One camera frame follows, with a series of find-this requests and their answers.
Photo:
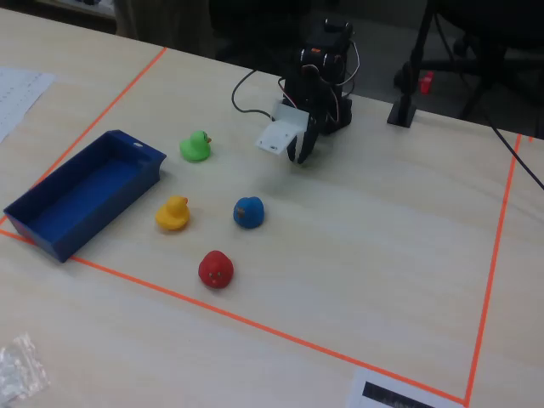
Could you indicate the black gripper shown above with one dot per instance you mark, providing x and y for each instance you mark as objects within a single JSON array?
[{"x": 309, "y": 135}]

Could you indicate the blue rubber duck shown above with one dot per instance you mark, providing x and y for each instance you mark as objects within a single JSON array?
[{"x": 249, "y": 212}]

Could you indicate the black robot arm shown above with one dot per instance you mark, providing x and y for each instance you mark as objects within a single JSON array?
[{"x": 329, "y": 42}]

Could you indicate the green rubber duck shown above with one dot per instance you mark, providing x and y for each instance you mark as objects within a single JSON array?
[{"x": 194, "y": 149}]

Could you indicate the yellow rubber duck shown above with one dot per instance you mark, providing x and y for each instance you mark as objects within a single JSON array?
[{"x": 172, "y": 217}]

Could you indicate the red rubber duck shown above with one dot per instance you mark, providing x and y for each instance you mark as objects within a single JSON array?
[{"x": 216, "y": 270}]

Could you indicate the blue rectangular box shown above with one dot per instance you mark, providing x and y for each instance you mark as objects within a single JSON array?
[{"x": 85, "y": 200}]

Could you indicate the black clamp stand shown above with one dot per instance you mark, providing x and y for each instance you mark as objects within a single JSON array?
[{"x": 401, "y": 112}]

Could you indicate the orange tape strip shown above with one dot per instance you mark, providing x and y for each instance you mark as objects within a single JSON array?
[
  {"x": 255, "y": 324},
  {"x": 127, "y": 88},
  {"x": 495, "y": 255}
]

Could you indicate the black office chair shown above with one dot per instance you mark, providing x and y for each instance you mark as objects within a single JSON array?
[{"x": 484, "y": 51}]

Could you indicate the white paper with black bar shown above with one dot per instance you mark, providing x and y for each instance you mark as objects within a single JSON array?
[{"x": 382, "y": 393}]

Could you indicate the white printed paper sheet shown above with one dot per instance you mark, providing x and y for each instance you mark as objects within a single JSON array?
[{"x": 17, "y": 98}]

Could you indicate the clear plastic bag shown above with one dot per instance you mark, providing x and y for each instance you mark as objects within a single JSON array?
[{"x": 19, "y": 370}]

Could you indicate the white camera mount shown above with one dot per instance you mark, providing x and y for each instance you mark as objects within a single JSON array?
[{"x": 280, "y": 127}]

